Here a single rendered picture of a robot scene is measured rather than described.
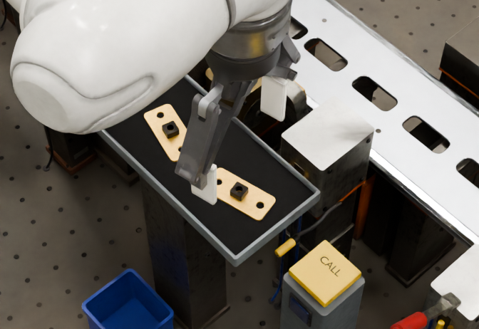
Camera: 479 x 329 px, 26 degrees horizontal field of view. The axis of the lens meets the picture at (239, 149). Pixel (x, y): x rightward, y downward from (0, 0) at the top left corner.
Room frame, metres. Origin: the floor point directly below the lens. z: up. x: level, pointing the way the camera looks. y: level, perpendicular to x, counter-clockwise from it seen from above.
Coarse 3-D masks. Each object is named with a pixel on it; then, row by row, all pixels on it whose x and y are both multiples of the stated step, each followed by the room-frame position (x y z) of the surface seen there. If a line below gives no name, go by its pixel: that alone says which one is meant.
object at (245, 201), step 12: (228, 180) 0.69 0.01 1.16; (240, 180) 0.69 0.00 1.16; (228, 192) 0.68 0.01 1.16; (240, 192) 0.67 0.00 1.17; (252, 192) 0.68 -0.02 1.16; (264, 192) 0.68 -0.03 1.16; (228, 204) 0.66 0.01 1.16; (240, 204) 0.66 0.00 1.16; (252, 204) 0.66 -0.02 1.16; (264, 204) 0.66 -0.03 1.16; (252, 216) 0.64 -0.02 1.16
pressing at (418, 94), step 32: (320, 0) 1.14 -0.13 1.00; (320, 32) 1.08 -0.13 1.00; (352, 32) 1.08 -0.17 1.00; (320, 64) 1.01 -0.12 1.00; (352, 64) 1.01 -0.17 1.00; (384, 64) 1.01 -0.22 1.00; (416, 64) 1.01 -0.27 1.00; (320, 96) 0.95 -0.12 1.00; (352, 96) 0.95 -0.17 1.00; (416, 96) 0.95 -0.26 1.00; (448, 96) 0.95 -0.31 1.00; (384, 128) 0.89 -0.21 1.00; (448, 128) 0.89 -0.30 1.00; (384, 160) 0.83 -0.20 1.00; (416, 160) 0.84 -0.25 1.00; (448, 160) 0.84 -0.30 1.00; (416, 192) 0.78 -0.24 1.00; (448, 192) 0.78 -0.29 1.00; (448, 224) 0.73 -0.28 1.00
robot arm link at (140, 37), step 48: (48, 0) 0.55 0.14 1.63; (96, 0) 0.54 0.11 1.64; (144, 0) 0.54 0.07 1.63; (192, 0) 0.55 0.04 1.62; (48, 48) 0.50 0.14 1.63; (96, 48) 0.50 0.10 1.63; (144, 48) 0.51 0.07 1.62; (192, 48) 0.53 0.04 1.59; (48, 96) 0.48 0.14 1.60; (96, 96) 0.47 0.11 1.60; (144, 96) 0.49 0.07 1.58
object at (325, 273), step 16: (304, 256) 0.59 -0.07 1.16; (320, 256) 0.59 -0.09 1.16; (336, 256) 0.59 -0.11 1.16; (304, 272) 0.57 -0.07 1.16; (320, 272) 0.57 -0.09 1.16; (336, 272) 0.57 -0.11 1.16; (352, 272) 0.57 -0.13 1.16; (304, 288) 0.55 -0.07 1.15; (320, 288) 0.55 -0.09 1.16; (336, 288) 0.55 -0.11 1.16
